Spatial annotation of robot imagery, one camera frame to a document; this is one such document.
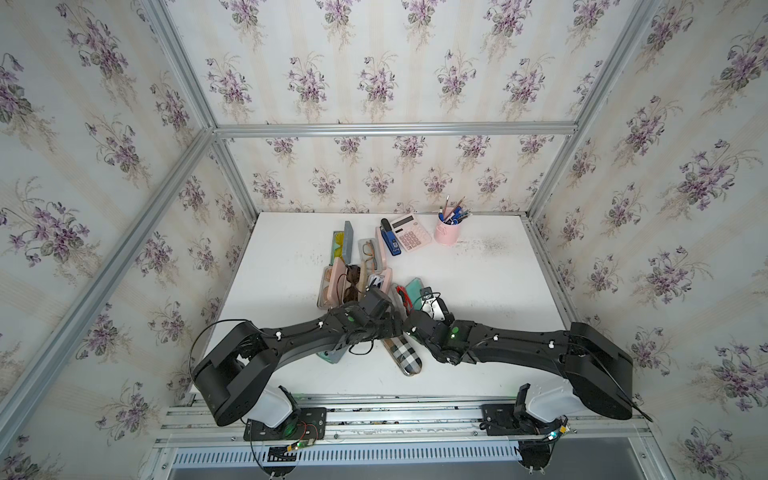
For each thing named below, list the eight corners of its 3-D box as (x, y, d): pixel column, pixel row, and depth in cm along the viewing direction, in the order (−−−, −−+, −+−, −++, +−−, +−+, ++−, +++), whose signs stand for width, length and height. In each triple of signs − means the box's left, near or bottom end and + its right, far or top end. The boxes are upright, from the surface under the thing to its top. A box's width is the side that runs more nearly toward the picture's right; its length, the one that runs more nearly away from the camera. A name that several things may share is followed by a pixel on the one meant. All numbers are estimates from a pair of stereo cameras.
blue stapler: (391, 257, 108) (391, 249, 105) (379, 227, 118) (379, 219, 115) (399, 254, 109) (400, 247, 106) (387, 225, 119) (387, 217, 115)
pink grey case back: (363, 277, 103) (362, 266, 98) (356, 238, 114) (355, 226, 109) (389, 273, 104) (389, 261, 99) (379, 234, 116) (379, 222, 111)
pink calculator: (406, 253, 109) (406, 248, 107) (390, 225, 118) (390, 221, 116) (431, 245, 112) (432, 240, 110) (414, 218, 121) (415, 214, 119)
